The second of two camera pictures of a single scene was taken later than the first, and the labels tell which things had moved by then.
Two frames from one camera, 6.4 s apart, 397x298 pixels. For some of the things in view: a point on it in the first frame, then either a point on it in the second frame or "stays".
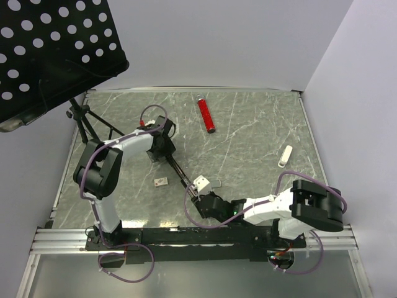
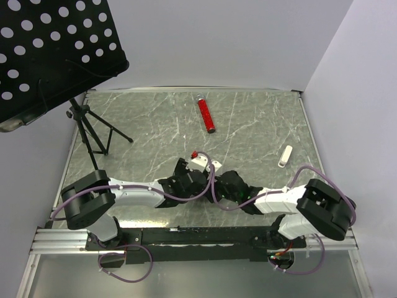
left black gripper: x=169 y=148 → x=180 y=169
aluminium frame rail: x=62 y=241 stays
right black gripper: x=196 y=202 → x=216 y=180
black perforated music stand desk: x=51 y=50 stays
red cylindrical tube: x=205 y=113 stays
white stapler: x=285 y=156 stays
